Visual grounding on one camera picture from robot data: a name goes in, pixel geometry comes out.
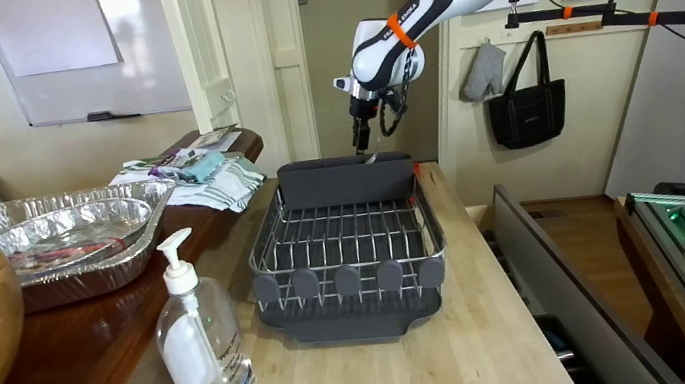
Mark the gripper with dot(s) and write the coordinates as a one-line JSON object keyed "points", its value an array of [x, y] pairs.
{"points": [[363, 108]]}

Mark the silver spoon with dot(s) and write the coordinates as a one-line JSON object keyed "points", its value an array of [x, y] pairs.
{"points": [[371, 158]]}

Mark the grey utensil holder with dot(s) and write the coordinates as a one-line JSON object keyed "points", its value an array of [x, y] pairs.
{"points": [[344, 183]]}

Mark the grey oven mitt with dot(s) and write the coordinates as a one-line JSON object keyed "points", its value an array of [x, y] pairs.
{"points": [[484, 73]]}

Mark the grey dish rack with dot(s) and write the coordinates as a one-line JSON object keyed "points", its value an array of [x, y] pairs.
{"points": [[345, 253]]}

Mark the stack of papers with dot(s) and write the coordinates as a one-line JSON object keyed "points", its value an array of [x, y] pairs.
{"points": [[216, 138]]}

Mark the stack of dish towels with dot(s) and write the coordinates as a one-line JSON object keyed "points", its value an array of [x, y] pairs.
{"points": [[217, 181]]}

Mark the black tote bag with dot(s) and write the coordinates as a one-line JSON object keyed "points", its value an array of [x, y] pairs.
{"points": [[529, 114]]}

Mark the whiteboard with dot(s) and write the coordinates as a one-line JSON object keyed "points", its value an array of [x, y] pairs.
{"points": [[90, 74]]}

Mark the drawer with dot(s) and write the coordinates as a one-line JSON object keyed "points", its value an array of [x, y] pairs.
{"points": [[573, 300]]}

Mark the clear pump bottle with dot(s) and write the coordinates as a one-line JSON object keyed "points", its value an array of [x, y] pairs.
{"points": [[206, 351]]}

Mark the small foil tray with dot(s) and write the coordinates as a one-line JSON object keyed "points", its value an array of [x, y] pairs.
{"points": [[73, 228]]}

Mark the large foil tray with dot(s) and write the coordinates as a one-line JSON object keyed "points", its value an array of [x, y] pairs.
{"points": [[94, 276]]}

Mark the dark wooden table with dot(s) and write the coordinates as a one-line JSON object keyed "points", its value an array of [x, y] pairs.
{"points": [[66, 359]]}

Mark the wooden hook rail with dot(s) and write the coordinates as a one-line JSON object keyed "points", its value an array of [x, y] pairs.
{"points": [[574, 27]]}

